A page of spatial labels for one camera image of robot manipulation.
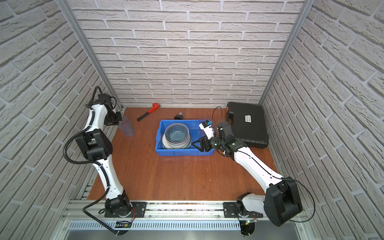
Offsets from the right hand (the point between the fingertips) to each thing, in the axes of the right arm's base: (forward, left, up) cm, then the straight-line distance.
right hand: (196, 141), depth 78 cm
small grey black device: (+33, +11, -17) cm, 39 cm away
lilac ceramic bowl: (+4, +14, -8) cm, 17 cm away
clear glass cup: (-1, -3, +9) cm, 10 cm away
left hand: (+24, +51, -7) cm, 57 cm away
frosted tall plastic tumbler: (+22, +46, -12) cm, 52 cm away
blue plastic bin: (+23, 0, -19) cm, 30 cm away
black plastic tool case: (+19, -38, -13) cm, 45 cm away
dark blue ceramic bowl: (+13, +11, -10) cm, 20 cm away
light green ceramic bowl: (+7, +19, -15) cm, 25 cm away
